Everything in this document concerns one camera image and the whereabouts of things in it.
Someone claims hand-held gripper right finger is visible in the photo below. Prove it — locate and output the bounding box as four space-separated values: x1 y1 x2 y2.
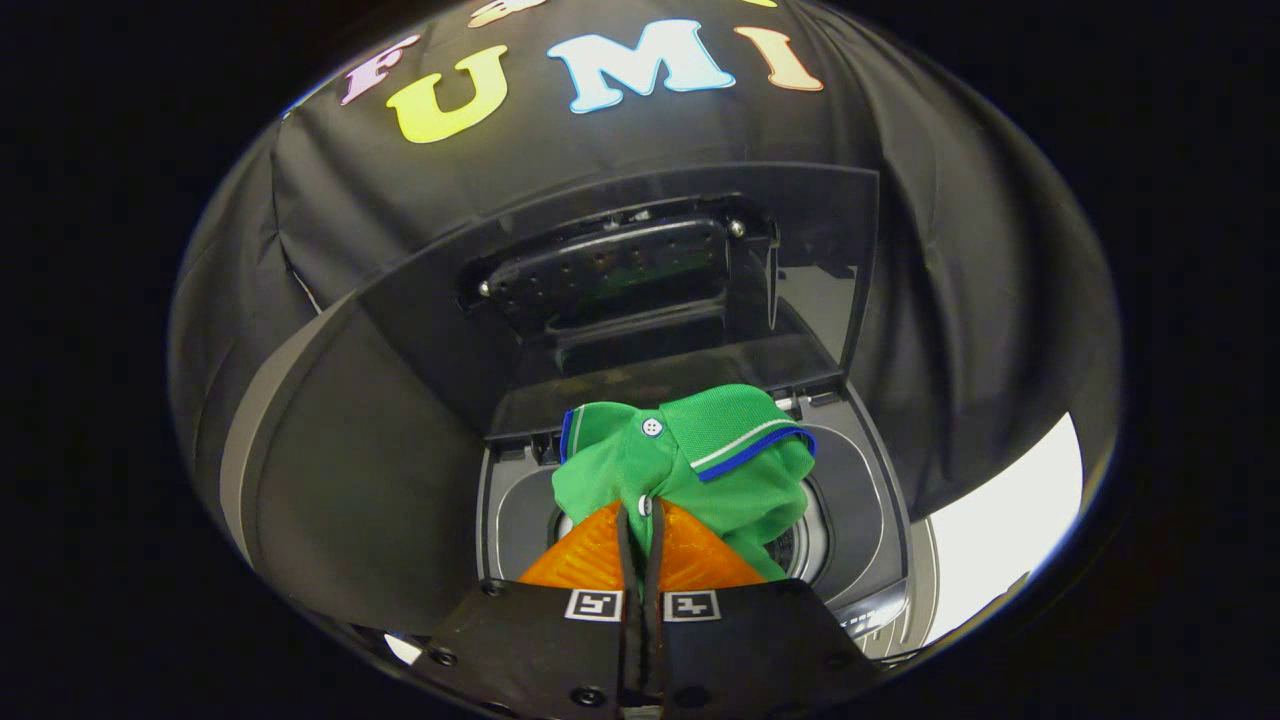
645 497 881 720

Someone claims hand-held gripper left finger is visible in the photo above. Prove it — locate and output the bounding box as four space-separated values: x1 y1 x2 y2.
415 500 641 720

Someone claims green polo shirt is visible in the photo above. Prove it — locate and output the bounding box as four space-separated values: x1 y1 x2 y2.
552 384 817 583

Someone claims grey cabinet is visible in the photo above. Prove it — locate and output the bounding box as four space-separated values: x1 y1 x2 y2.
220 290 501 641

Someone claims white board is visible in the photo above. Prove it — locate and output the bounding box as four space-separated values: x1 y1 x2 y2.
920 412 1084 646

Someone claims black backdrop cloth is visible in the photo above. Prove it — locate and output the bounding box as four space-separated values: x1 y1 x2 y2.
168 0 1121 521

